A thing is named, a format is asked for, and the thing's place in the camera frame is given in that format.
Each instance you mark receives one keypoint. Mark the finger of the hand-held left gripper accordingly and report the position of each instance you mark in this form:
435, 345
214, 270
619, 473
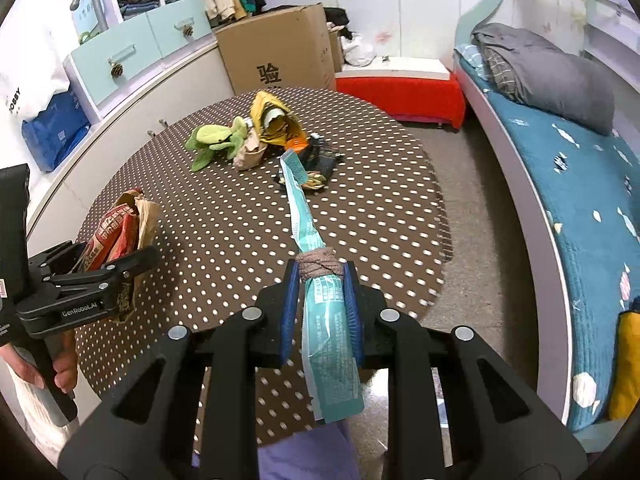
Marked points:
135, 262
55, 260

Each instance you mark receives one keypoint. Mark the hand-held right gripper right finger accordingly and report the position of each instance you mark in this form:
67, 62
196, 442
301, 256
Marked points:
351, 310

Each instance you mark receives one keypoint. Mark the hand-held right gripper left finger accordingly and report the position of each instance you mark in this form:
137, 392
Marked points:
289, 310

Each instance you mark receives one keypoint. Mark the red snack wrapper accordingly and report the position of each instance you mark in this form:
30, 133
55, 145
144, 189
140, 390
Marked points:
112, 232

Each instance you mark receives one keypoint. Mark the teal white plastic wrapper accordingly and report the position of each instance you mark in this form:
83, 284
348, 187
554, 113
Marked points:
327, 340

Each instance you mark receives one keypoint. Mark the brown paper bag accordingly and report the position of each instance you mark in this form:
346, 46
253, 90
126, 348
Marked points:
147, 215

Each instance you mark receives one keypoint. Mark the grey knitted band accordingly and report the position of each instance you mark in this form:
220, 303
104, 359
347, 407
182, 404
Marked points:
320, 262

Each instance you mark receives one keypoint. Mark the green plush toy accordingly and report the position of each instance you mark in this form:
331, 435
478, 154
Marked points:
210, 137

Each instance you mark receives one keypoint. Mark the black wrapper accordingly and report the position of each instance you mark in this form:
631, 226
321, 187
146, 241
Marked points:
322, 160

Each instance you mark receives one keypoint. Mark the small orange object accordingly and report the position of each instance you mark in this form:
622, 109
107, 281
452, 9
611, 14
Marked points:
296, 145

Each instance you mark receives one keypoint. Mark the yellow wrapper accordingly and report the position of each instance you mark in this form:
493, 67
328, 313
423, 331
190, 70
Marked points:
267, 107

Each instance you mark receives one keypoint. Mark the person's left hand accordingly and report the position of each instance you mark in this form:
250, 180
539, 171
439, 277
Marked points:
65, 365

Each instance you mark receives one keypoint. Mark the brown dotted round table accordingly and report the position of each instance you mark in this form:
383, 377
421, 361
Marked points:
210, 240

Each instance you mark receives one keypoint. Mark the blue bag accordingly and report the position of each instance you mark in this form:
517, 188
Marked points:
55, 130

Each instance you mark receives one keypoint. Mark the person's purple trousers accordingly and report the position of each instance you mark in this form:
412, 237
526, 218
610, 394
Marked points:
300, 455

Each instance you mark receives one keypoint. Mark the white low cabinet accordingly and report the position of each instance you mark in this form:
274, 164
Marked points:
150, 105

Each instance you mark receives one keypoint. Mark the white shopping bag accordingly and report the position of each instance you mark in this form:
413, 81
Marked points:
30, 85

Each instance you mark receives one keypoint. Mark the pinecone ornament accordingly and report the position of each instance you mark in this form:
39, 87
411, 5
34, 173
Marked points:
188, 30
117, 70

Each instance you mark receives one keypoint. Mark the teal drawer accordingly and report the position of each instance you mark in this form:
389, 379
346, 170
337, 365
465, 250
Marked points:
177, 17
110, 52

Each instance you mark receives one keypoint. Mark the red bench with white top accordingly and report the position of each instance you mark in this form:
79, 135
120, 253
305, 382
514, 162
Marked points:
400, 95

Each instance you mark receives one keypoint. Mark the bed with teal blanket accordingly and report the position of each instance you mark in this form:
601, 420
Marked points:
565, 185

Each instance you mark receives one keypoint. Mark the white plastic bag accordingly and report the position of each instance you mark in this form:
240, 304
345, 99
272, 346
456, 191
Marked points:
357, 50

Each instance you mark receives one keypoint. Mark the brown cardboard box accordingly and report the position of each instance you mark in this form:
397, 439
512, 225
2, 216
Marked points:
280, 45

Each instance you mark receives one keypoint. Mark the faint pink butterfly sticker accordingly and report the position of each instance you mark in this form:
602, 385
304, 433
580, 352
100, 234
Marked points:
384, 36

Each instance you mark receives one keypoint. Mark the yellow garment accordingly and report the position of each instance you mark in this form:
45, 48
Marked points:
627, 365

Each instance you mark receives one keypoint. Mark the light blue pillow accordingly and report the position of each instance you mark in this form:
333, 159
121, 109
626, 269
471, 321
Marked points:
467, 52

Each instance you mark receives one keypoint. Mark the black clothes heap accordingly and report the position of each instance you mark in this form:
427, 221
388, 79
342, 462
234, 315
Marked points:
337, 15

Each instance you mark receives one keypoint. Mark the grey duvet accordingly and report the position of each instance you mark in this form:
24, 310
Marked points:
550, 70

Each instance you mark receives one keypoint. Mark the white wardrobe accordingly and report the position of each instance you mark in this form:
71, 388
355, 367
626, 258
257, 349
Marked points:
400, 0

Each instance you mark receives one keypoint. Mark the teal bunk bed frame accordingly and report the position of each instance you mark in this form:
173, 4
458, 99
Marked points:
482, 15

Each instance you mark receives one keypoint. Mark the lavender wall shelf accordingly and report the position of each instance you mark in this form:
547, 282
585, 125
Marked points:
610, 35

